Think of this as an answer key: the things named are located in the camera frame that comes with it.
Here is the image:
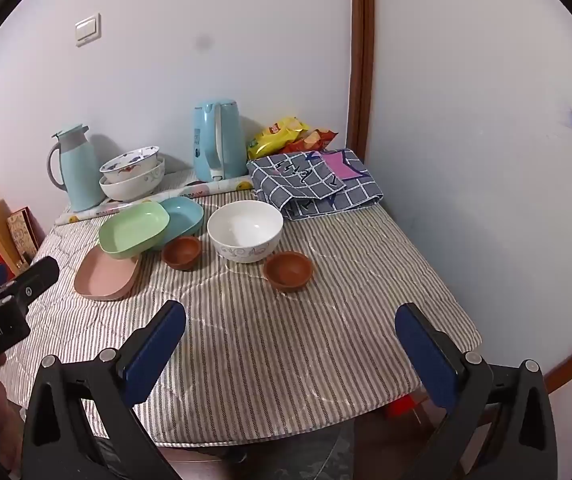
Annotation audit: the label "small brown bowl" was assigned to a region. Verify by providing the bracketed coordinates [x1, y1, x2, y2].
[162, 236, 203, 272]
[263, 252, 313, 293]

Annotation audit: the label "grey checked cloth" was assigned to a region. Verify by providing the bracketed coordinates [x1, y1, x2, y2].
[247, 148, 384, 222]

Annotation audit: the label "red object under table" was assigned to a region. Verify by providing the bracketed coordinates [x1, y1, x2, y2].
[385, 395, 419, 418]

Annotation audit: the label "blue plastic plate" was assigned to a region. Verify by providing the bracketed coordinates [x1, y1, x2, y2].
[151, 196, 205, 251]

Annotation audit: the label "green plastic plate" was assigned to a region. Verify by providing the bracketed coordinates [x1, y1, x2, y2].
[98, 201, 171, 261]

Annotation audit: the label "pink plastic plate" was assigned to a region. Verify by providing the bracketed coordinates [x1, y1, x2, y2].
[74, 245, 142, 302]

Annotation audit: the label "white wall light switch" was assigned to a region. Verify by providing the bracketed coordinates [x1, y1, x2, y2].
[74, 12, 102, 48]

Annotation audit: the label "light blue electric kettle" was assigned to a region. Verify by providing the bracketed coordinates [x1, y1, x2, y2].
[193, 100, 248, 182]

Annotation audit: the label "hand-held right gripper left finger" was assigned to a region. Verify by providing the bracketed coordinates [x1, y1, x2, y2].
[20, 300, 187, 480]

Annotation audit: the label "brown patterned box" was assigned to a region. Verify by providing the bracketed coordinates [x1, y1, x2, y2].
[6, 206, 41, 263]

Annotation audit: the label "light blue thermos jug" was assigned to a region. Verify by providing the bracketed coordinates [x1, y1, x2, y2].
[47, 123, 106, 212]

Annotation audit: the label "fruit print table mat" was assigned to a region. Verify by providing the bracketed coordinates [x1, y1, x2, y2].
[56, 169, 257, 226]

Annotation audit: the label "red snack bag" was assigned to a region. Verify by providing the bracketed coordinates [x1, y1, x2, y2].
[281, 129, 339, 156]

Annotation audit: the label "yellow snack bag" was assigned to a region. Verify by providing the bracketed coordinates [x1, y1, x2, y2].
[247, 116, 311, 161]

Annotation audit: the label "white bowl with red motif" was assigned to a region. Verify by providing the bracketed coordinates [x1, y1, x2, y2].
[99, 146, 161, 185]

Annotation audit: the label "white ceramic bowl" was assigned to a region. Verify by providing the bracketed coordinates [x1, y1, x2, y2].
[207, 200, 285, 264]

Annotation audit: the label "striped quilted tablecloth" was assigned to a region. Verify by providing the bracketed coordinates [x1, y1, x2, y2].
[0, 187, 482, 448]

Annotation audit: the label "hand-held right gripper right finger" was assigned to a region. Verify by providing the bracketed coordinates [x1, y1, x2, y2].
[395, 302, 559, 480]

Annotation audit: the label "brown wooden door frame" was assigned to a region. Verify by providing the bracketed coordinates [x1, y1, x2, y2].
[348, 0, 375, 161]

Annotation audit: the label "large white bowl grey scrolls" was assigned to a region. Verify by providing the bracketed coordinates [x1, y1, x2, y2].
[99, 157, 165, 202]

